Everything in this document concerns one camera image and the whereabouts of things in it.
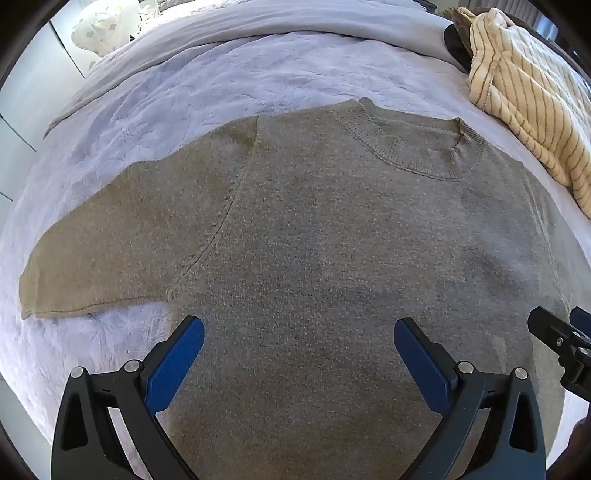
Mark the grey bed sheet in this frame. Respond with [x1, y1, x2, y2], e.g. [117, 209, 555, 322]
[44, 0, 462, 139]

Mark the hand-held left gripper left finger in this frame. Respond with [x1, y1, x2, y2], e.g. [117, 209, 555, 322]
[52, 316, 205, 480]

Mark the white plush pillow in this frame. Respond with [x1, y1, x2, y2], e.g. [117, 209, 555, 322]
[71, 7, 139, 58]

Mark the cream striped garment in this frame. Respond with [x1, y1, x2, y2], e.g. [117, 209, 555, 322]
[468, 7, 591, 208]

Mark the olive grey knit sweater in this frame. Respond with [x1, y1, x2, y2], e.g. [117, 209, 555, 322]
[19, 97, 573, 480]

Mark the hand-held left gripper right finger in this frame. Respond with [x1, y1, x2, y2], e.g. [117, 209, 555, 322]
[394, 316, 548, 480]

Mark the dark cloth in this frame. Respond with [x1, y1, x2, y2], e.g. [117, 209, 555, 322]
[443, 8, 477, 72]

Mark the white wardrobe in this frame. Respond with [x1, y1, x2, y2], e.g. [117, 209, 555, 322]
[0, 9, 100, 222]

